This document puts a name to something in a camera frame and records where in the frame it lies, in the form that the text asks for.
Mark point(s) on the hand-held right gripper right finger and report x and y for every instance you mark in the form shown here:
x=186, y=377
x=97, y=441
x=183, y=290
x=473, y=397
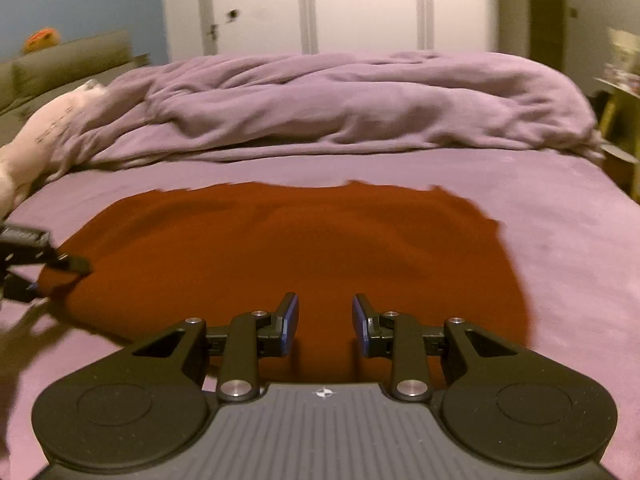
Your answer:
x=360, y=325

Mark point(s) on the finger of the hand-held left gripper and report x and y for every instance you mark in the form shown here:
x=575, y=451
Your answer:
x=17, y=289
x=70, y=262

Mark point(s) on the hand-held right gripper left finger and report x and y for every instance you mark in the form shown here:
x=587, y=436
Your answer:
x=290, y=321

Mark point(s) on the rust brown knit cardigan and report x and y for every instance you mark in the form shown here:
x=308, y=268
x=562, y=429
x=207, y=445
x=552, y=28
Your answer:
x=300, y=240

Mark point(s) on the long white plush toy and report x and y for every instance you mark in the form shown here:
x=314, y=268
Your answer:
x=45, y=125

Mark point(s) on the olive green sofa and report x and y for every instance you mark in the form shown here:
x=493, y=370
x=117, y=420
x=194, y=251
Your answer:
x=75, y=62

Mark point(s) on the orange plush toy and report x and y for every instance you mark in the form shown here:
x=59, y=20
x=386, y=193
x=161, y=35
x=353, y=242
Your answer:
x=41, y=40

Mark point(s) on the crumpled purple blanket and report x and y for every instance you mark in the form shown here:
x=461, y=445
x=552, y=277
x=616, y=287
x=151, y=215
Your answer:
x=350, y=105

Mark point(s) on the bed with purple sheet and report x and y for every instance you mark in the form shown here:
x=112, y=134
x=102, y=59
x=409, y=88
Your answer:
x=575, y=260

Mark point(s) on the white wardrobe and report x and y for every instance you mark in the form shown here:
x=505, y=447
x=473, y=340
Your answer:
x=360, y=5

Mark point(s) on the yellow legged side table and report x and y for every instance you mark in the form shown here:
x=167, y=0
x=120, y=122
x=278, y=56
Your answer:
x=617, y=110

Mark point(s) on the wrapped flower bouquet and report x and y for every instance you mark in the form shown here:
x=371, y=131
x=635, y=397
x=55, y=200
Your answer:
x=622, y=55

